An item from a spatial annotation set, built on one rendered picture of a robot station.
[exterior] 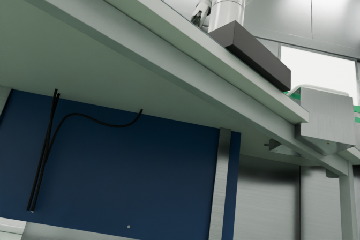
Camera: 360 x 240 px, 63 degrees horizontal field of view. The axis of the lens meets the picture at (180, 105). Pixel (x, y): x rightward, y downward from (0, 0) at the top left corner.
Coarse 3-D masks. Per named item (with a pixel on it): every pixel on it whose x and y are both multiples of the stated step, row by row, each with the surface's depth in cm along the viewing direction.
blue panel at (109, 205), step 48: (48, 96) 98; (0, 144) 91; (96, 144) 95; (144, 144) 97; (192, 144) 99; (240, 144) 102; (0, 192) 86; (48, 192) 88; (96, 192) 90; (144, 192) 92; (192, 192) 94
